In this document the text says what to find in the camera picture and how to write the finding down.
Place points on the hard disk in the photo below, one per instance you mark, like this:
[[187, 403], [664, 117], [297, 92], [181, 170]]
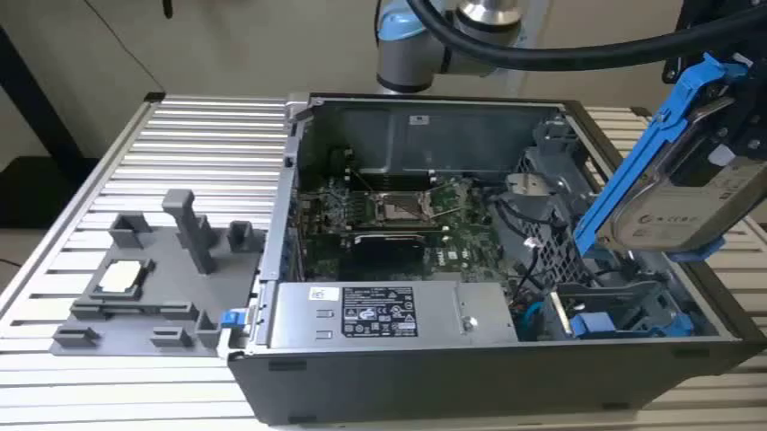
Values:
[[657, 215]]

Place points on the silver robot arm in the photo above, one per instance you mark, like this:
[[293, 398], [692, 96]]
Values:
[[408, 58]]

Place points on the grey perforated disk bay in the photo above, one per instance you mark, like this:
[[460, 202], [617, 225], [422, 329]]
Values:
[[558, 251]]

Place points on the blue disk carrier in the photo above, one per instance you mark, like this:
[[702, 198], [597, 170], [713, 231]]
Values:
[[593, 325]]

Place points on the grey metal inner panel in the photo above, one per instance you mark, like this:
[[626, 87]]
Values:
[[456, 143]]

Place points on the green motherboard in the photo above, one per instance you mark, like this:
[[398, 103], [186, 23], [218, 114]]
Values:
[[468, 251]]

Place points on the small white panel sticker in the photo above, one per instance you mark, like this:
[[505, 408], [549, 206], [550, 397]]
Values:
[[420, 120]]

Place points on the CPU socket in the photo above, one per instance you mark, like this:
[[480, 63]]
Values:
[[397, 211]]

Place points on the black square cooler block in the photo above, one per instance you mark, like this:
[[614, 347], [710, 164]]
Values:
[[384, 260]]

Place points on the black power supply label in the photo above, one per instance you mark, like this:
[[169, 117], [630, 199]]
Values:
[[380, 312]]

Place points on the black open PC case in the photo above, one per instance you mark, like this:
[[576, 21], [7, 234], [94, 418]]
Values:
[[420, 386]]

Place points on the white barcode sticker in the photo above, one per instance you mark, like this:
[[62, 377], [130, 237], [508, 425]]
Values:
[[322, 294]]

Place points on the grey power supply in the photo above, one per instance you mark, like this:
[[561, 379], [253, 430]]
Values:
[[300, 314]]

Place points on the blue case latch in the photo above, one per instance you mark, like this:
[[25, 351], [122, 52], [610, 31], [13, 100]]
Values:
[[233, 319]]

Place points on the grey parts rack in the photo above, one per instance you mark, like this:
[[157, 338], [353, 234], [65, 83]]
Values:
[[162, 287]]

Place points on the silver CPU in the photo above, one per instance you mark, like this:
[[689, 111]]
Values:
[[121, 275]]

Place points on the silver metal bracket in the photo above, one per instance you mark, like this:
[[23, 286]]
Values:
[[528, 185]]

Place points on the black furniture frame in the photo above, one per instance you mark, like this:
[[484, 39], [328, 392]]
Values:
[[42, 193]]

